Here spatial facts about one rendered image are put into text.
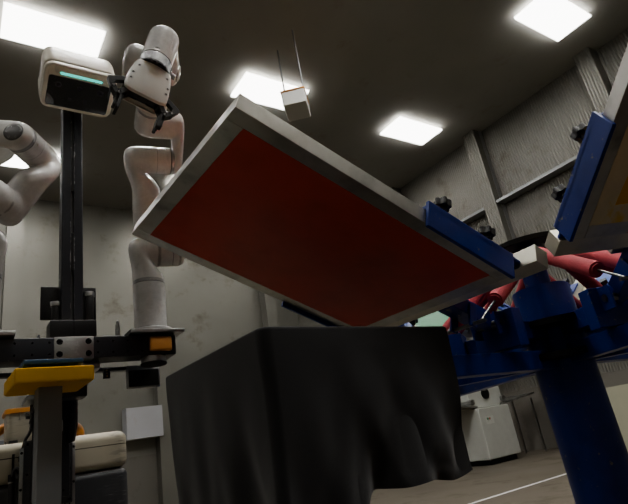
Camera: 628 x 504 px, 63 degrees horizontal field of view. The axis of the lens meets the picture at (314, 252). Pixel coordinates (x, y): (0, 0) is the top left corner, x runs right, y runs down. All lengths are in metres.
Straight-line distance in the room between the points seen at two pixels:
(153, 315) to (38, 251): 10.43
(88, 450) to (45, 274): 9.89
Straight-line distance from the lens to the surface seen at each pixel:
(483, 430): 9.30
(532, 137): 11.37
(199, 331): 12.26
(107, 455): 2.07
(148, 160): 1.68
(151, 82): 1.30
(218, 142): 1.06
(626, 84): 1.25
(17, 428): 2.09
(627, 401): 6.46
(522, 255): 1.42
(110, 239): 12.38
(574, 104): 11.07
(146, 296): 1.63
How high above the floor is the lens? 0.75
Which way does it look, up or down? 20 degrees up
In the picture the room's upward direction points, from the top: 10 degrees counter-clockwise
